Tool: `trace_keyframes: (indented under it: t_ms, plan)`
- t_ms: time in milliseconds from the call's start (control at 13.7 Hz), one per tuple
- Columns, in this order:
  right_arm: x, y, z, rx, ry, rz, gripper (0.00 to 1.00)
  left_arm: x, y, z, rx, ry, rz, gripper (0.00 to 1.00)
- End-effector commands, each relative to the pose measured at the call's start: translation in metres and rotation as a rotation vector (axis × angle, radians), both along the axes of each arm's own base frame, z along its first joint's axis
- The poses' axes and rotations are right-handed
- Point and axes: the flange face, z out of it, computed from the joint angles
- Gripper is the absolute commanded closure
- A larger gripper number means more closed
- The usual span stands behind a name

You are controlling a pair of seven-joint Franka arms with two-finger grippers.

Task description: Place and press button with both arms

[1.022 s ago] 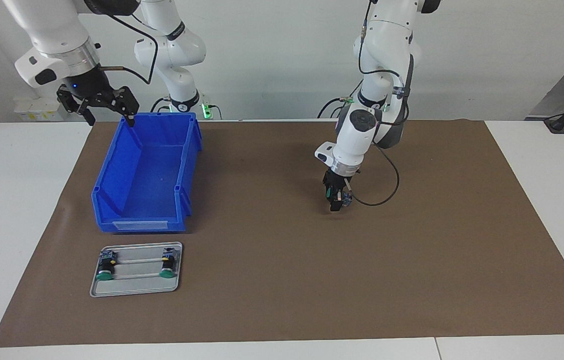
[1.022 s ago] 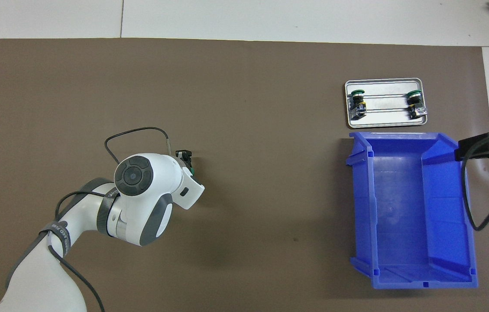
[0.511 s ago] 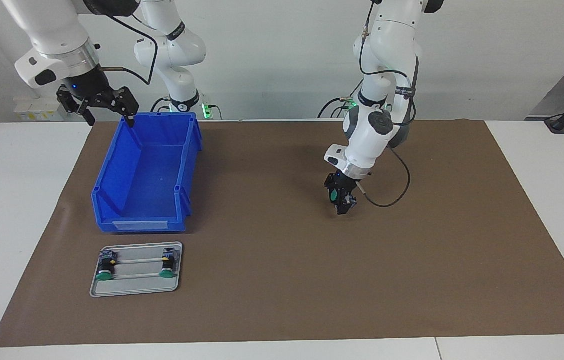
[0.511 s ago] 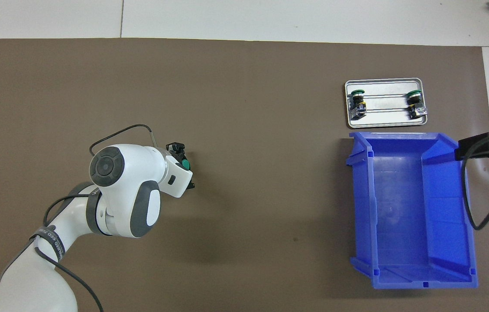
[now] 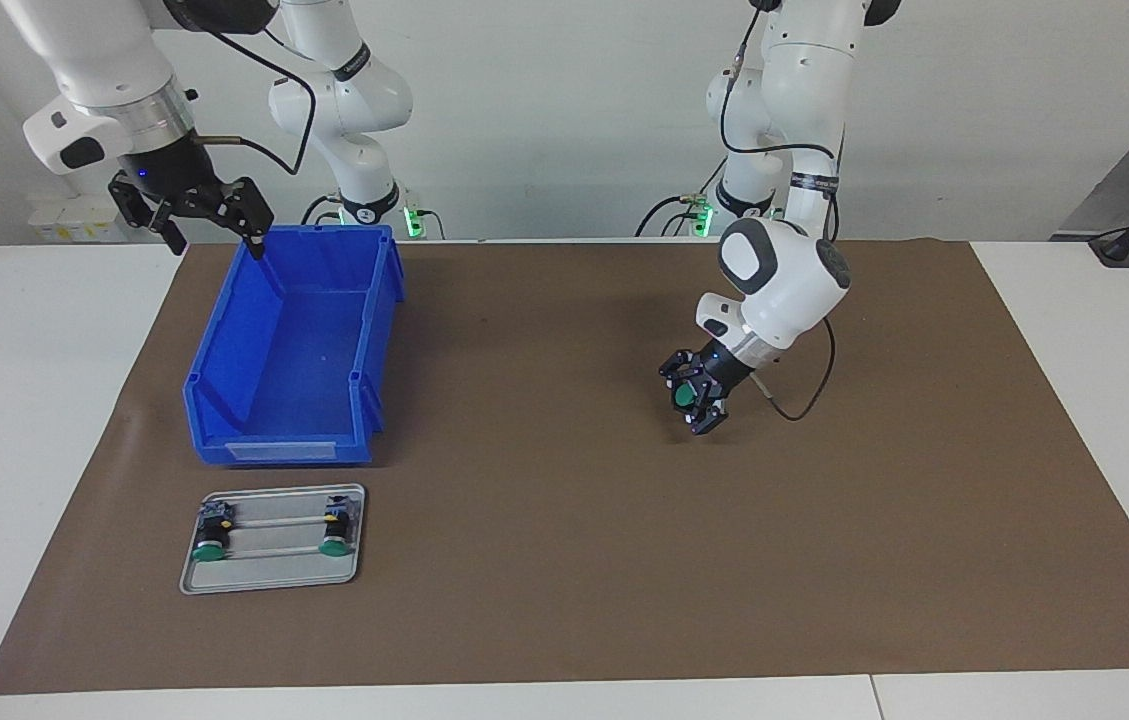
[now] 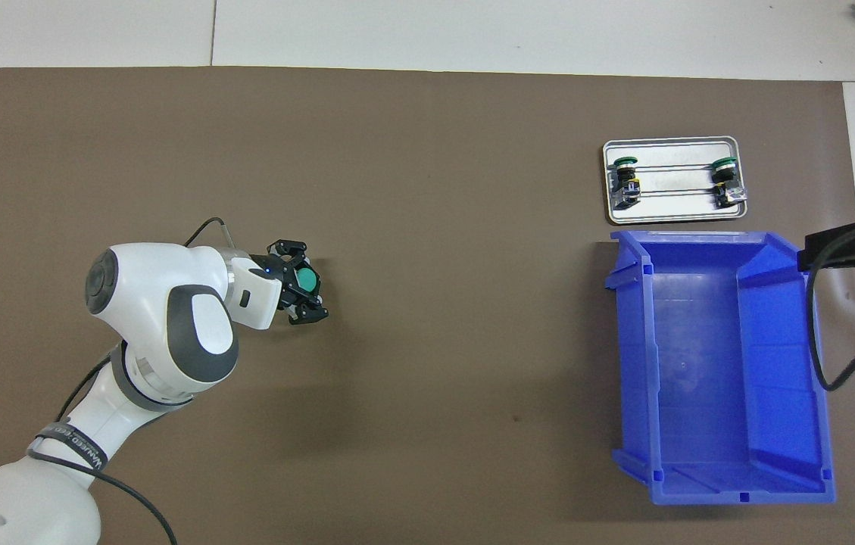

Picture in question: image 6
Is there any silver metal tray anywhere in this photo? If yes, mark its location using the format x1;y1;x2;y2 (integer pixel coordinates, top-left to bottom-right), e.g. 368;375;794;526
603;136;748;226

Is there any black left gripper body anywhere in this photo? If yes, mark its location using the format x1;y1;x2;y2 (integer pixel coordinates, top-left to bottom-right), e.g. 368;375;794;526
270;256;305;310

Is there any blue plastic storage bin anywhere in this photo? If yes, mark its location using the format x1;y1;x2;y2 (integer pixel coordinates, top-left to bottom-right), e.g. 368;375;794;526
605;229;837;506

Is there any brown paper table mat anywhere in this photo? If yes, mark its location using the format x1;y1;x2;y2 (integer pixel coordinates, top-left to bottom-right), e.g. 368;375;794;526
0;67;855;545

